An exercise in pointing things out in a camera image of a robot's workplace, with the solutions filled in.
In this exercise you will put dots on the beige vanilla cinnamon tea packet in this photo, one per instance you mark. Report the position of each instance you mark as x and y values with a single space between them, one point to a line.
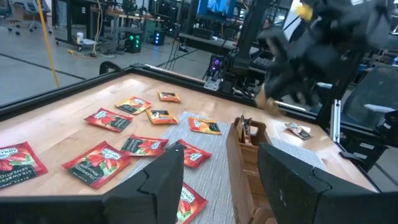
265 104
298 130
241 130
247 132

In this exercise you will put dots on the grey woven placemat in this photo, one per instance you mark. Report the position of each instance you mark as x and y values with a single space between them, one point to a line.
211 174

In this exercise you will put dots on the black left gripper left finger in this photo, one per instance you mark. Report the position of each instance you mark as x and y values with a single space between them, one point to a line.
155 193

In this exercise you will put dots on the black device blue lights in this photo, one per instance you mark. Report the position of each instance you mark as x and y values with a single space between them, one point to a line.
159 38

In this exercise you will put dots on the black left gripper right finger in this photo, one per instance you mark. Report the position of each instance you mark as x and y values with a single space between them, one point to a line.
289 186

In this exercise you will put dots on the thick black diagonal strut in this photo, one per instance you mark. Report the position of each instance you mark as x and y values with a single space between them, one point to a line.
339 93

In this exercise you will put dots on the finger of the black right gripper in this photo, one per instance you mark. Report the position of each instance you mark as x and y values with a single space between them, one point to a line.
281 46
286 88

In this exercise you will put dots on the black frame workbench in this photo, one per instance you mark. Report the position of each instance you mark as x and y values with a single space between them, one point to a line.
124 15

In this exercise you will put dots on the wooden tea organizer box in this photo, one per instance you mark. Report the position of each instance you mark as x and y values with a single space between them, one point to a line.
236 174

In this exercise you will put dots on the dark office desk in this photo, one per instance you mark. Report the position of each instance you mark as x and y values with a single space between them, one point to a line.
205 42

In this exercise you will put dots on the black vertical rig post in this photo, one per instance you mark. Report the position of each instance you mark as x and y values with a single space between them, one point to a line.
248 37

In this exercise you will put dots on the black mesh office chair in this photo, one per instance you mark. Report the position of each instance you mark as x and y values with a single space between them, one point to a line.
373 93

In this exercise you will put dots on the blue screen monitor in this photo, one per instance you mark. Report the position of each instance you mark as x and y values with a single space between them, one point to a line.
217 9

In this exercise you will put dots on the computer tower green lights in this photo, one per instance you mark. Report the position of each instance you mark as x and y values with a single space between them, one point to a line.
133 43

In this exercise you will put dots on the black keyboard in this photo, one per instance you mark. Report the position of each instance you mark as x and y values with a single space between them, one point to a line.
262 62

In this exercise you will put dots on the silver metal bracket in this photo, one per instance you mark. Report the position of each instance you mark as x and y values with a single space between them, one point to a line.
212 84

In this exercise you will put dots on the white aluminium extrusion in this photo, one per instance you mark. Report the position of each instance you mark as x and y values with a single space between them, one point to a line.
335 121

